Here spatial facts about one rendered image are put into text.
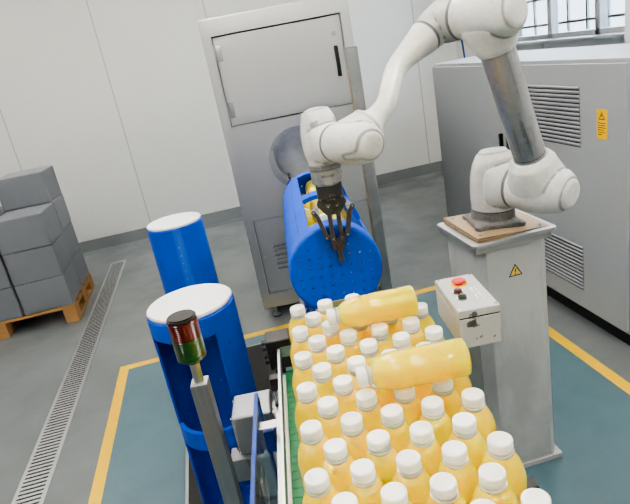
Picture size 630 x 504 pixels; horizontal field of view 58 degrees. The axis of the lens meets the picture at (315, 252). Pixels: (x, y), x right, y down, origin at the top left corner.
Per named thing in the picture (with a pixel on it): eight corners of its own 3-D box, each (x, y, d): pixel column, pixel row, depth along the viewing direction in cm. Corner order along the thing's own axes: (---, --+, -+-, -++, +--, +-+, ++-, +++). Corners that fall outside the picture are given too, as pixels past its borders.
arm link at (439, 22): (404, 18, 170) (436, 13, 159) (440, -18, 175) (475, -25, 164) (422, 55, 177) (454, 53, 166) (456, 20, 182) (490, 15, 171)
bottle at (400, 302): (420, 320, 131) (338, 337, 130) (412, 305, 138) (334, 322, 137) (417, 292, 128) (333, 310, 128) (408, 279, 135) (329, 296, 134)
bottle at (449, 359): (473, 358, 101) (367, 379, 101) (472, 383, 106) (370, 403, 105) (460, 329, 107) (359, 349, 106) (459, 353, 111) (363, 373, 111)
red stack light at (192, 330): (203, 326, 123) (198, 310, 122) (199, 340, 117) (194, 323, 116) (173, 332, 123) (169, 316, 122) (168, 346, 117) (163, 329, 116)
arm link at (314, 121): (298, 166, 162) (323, 170, 151) (288, 111, 157) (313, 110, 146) (330, 157, 166) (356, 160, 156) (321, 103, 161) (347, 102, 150)
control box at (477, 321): (474, 306, 154) (471, 272, 151) (503, 341, 135) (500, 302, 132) (438, 314, 154) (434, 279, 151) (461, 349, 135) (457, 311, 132)
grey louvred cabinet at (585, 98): (504, 223, 502) (492, 52, 454) (713, 324, 301) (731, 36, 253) (447, 237, 494) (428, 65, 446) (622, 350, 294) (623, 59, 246)
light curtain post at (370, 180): (399, 343, 341) (355, 46, 285) (401, 348, 335) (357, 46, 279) (389, 345, 341) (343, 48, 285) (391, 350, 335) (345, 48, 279)
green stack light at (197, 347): (208, 346, 125) (203, 326, 123) (205, 361, 119) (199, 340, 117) (179, 352, 125) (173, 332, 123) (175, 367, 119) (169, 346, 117)
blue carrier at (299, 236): (349, 227, 260) (342, 165, 251) (386, 305, 177) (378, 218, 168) (287, 236, 259) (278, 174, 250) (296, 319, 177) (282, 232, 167)
